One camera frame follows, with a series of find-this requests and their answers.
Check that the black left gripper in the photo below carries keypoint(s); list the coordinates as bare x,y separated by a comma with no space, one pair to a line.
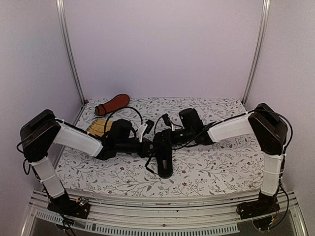
145,151

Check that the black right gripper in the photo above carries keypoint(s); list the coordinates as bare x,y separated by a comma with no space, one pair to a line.
167,137

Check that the black shoe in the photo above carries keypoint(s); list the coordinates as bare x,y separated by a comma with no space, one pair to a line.
164,160

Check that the black shoelace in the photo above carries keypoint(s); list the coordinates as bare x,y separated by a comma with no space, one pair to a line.
151,164

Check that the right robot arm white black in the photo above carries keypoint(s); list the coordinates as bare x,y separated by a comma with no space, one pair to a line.
272,131

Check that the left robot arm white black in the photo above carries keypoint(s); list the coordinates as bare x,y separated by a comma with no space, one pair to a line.
45,129

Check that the woven bamboo tray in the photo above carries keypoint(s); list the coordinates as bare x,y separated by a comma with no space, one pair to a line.
99,126

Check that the red-soled shoe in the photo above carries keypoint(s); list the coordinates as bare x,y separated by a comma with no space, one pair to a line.
119,101

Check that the floral tablecloth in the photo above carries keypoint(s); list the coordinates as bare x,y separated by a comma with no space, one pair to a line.
229,166

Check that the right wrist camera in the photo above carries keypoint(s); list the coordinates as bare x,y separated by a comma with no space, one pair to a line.
168,122

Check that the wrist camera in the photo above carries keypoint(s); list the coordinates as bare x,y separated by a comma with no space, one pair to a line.
143,129
168,122

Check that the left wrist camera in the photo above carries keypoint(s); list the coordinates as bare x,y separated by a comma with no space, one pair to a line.
143,129

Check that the front aluminium rail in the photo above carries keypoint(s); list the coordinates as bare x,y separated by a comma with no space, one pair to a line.
115,215

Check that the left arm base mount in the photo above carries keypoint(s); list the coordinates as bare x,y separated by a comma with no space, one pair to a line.
67,207

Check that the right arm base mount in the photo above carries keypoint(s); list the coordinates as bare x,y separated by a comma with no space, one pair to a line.
264,205

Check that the left aluminium frame post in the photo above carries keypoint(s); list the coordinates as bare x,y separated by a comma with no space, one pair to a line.
68,49

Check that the aluminium frame post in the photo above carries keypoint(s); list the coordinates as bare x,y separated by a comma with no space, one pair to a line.
68,49
259,44

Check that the right aluminium frame post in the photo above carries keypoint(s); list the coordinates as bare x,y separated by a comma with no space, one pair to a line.
259,44

